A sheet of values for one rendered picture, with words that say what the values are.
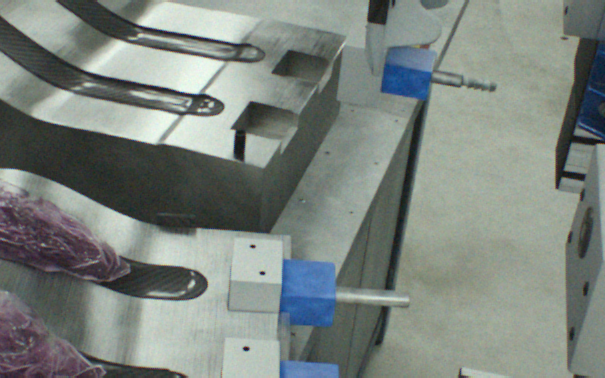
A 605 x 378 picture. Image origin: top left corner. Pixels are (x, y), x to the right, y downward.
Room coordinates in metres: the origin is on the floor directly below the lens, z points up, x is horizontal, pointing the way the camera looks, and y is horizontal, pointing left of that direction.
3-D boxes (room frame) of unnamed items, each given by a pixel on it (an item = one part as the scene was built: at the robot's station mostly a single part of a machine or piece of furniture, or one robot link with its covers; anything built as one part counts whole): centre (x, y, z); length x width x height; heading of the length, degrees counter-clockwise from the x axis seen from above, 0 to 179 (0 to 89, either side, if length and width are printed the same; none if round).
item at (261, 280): (0.61, -0.02, 0.86); 0.13 x 0.05 x 0.05; 94
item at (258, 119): (0.79, 0.04, 0.87); 0.05 x 0.05 x 0.04; 76
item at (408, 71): (0.83, -0.09, 0.93); 0.13 x 0.05 x 0.05; 82
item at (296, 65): (0.89, 0.01, 0.87); 0.05 x 0.05 x 0.04; 76
